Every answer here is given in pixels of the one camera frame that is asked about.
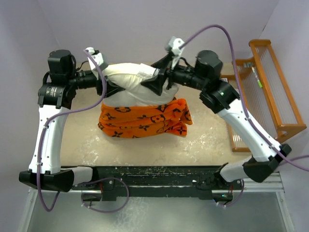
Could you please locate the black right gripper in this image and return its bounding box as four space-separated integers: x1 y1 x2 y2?
142 51 209 95

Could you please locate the white pillow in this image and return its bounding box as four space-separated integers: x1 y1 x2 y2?
103 63 179 107

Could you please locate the orange patterned pillowcase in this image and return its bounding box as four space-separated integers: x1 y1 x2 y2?
98 98 193 139

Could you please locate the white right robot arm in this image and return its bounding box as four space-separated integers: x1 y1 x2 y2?
138 50 292 189

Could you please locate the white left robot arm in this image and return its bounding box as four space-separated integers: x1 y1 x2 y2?
19 47 109 192

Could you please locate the grey small clip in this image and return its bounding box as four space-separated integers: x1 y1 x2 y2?
243 62 254 68

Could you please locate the green tipped white pen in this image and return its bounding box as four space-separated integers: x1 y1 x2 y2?
251 67 263 88

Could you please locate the orange wooden tiered rack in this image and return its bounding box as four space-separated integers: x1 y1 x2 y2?
221 39 307 144

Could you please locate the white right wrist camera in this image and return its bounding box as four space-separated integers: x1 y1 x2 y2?
165 36 184 70

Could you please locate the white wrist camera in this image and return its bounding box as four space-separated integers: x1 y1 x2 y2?
85 47 109 75
165 36 184 70

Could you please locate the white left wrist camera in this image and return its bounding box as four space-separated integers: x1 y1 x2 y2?
85 47 109 75

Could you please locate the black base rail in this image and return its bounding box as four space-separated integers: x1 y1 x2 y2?
73 166 242 202

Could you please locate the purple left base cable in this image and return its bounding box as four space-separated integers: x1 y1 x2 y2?
81 177 130 214

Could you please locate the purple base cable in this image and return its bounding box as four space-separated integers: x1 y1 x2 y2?
81 177 130 214
213 180 246 208

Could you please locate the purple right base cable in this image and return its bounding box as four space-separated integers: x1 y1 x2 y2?
213 180 246 208

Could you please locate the aluminium frame rail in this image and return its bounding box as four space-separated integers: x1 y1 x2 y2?
19 173 295 232

